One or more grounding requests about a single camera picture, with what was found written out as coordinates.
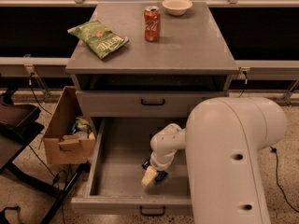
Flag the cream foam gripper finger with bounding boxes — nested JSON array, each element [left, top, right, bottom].
[[141, 166, 158, 187]]

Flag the blue rxbar wrapper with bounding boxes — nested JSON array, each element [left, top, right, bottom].
[[142, 161, 168, 184]]

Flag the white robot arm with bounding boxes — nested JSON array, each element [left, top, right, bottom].
[[142, 97, 287, 224]]

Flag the open grey middle drawer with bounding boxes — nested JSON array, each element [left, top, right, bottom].
[[71, 118, 192, 216]]

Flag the closed grey upper drawer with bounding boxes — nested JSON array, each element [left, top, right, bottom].
[[76, 91, 228, 118]]

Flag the grey drawer cabinet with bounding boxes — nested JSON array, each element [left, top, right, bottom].
[[66, 1, 237, 130]]

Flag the snack packets in box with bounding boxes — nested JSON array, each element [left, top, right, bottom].
[[70, 117, 94, 139]]

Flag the brown cardboard box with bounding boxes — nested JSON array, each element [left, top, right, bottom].
[[43, 87, 95, 164]]

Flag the green kettle chips bag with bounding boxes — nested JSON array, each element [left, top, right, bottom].
[[67, 20, 129, 60]]

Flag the red soda can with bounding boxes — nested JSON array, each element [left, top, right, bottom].
[[144, 6, 161, 41]]

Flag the white paper bowl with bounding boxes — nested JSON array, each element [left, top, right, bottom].
[[162, 0, 192, 16]]

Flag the black drawer handle lower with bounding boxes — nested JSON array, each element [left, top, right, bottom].
[[139, 206, 166, 217]]

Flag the black drawer handle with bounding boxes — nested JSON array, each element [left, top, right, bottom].
[[140, 99, 165, 106], [139, 206, 166, 217]]

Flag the black drawer handle upper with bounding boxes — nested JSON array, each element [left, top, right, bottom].
[[140, 99, 165, 106]]

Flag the black floor cable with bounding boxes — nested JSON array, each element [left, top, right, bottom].
[[270, 146, 299, 214]]

